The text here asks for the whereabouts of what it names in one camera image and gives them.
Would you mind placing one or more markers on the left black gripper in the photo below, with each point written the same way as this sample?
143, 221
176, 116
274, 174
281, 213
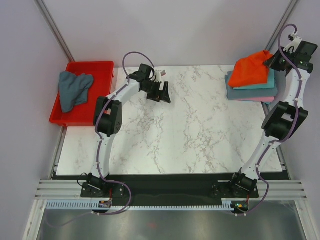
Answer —
160, 96

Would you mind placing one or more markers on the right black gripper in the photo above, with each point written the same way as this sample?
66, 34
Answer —
272, 62

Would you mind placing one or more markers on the orange t shirt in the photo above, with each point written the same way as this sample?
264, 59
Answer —
250, 70

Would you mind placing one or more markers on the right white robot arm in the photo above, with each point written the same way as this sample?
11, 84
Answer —
284, 119

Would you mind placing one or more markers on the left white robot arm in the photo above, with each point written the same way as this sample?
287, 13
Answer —
108, 119

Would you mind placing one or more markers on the teal folded t shirt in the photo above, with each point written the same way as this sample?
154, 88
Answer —
269, 85

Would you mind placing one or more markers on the pink folded t shirt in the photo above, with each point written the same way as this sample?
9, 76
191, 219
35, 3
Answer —
267, 100

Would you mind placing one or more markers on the grey-blue folded t shirt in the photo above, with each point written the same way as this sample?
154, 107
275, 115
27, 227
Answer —
234, 94

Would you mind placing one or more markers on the red plastic bin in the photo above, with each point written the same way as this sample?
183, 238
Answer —
82, 115

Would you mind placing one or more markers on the grey crumpled t shirt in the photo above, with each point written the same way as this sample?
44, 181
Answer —
73, 89

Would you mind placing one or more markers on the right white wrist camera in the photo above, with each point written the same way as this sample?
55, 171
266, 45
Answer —
294, 42

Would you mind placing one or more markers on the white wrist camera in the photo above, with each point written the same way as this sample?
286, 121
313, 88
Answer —
158, 74
294, 42

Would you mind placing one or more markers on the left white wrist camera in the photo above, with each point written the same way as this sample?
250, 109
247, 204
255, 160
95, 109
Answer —
158, 74

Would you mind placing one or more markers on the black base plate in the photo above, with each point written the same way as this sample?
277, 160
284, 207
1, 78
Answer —
175, 189

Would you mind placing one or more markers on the aluminium frame rail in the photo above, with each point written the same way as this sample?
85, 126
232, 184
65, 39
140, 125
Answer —
70, 190

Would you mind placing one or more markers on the white slotted cable duct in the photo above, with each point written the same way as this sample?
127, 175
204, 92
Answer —
107, 204

